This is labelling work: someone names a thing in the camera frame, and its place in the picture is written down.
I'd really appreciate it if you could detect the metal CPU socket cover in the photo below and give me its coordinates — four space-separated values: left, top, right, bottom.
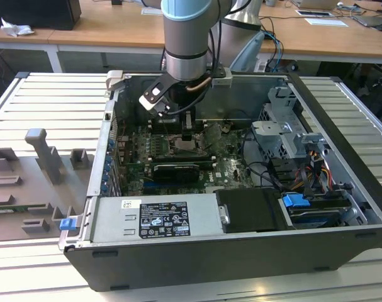
203 124 226 148

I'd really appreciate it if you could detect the silver-topped CPU plate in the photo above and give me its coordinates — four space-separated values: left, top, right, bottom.
173 140 194 154

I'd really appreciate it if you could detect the CPU socket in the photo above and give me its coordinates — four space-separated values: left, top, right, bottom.
167 133 209 158

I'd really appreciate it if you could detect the black plastic bay cover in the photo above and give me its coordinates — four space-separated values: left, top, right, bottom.
215 188 288 233

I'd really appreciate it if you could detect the black graphics card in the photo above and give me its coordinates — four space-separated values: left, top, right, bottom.
152 162 199 185

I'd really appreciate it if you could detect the green PC motherboard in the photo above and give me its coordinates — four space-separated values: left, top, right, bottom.
120 121 257 194

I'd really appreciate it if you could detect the grey metal drive cage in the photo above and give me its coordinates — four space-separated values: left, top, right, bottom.
252 87 329 161

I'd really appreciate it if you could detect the wooden desk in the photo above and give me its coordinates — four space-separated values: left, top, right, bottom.
0 26 81 73
48 0 382 73

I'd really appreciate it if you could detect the grey power supply unit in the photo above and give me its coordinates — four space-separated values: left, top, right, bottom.
80 192 229 245

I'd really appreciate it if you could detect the hard disk in blue carrier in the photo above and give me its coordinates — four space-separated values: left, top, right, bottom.
281 193 352 230

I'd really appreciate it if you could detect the white-framed tablet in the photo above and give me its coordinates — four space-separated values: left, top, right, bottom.
296 9 333 17

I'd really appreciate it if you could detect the black and grey PC case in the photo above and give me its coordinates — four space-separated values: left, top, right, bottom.
59 70 382 292

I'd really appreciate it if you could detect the blue plastic case latch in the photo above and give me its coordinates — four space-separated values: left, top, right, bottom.
60 218 77 232

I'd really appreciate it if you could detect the black computer box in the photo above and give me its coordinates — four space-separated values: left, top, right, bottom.
0 0 82 31

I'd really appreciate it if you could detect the grey parts rack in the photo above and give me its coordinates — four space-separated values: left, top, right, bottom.
0 127 96 243

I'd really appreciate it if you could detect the crumpled white paper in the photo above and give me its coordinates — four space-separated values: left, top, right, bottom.
1 17 34 38

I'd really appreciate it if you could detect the green RAM stick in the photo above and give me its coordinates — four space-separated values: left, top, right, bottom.
0 203 48 213

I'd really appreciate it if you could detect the grey laptop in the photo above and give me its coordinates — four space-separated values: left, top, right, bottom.
351 12 382 28

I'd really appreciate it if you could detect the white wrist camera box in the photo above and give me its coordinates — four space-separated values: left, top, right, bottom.
138 74 172 111

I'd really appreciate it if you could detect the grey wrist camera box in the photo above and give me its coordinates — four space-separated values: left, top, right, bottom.
206 67 233 88

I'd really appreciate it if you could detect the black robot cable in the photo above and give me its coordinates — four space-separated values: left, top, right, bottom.
208 18 225 72

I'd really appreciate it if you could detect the grey case handle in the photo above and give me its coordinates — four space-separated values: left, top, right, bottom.
105 69 130 92

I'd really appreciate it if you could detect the blue cable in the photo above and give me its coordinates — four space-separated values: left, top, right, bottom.
266 30 284 73

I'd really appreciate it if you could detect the coloured power wire bundle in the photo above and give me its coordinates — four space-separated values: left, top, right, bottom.
299 150 333 196

